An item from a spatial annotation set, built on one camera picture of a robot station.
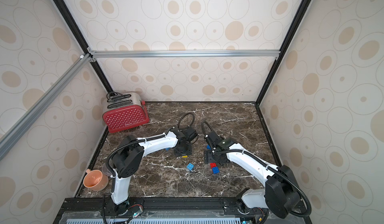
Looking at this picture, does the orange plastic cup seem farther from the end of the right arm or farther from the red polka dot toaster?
the end of the right arm

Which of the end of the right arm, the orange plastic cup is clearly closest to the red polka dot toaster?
the orange plastic cup

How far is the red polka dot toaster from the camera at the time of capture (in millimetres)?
939
